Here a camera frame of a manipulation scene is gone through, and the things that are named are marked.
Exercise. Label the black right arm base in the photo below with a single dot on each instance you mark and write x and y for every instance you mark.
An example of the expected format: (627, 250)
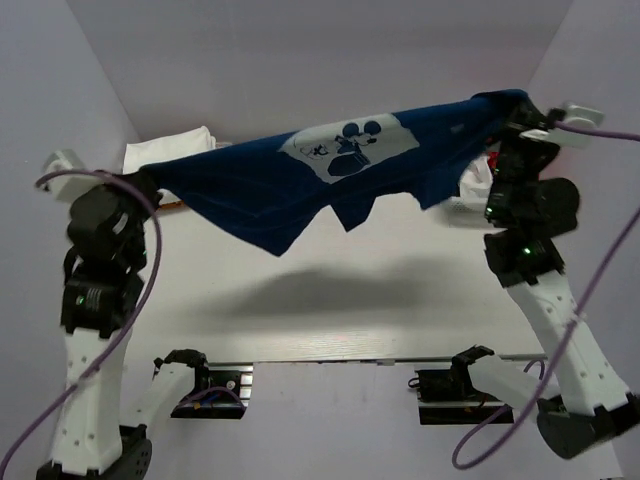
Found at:
(442, 401)

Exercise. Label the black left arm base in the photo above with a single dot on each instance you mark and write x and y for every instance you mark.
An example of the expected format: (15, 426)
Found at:
(223, 394)

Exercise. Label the folded red patterned t-shirt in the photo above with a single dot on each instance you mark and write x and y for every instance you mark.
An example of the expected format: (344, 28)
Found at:
(171, 206)

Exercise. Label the blue Mickey t-shirt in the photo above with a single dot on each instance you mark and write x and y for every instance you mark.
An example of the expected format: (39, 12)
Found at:
(266, 191)

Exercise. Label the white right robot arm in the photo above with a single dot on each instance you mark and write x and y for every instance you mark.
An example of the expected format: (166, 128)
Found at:
(580, 402)

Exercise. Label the white plastic basket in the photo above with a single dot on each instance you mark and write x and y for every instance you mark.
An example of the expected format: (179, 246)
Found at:
(465, 214)

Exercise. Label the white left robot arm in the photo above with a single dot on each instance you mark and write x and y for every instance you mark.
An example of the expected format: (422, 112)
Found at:
(108, 279)

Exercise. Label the folded white t-shirt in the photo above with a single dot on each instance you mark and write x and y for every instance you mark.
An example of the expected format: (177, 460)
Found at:
(167, 148)

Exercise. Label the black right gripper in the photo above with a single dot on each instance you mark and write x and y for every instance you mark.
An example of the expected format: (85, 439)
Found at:
(525, 116)

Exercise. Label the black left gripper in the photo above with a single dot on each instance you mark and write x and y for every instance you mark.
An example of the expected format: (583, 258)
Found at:
(141, 179)

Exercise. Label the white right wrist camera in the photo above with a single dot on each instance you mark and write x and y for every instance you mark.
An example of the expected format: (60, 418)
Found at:
(567, 126)

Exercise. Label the white t-shirt with red print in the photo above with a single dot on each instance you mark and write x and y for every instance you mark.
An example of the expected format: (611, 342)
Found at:
(476, 181)

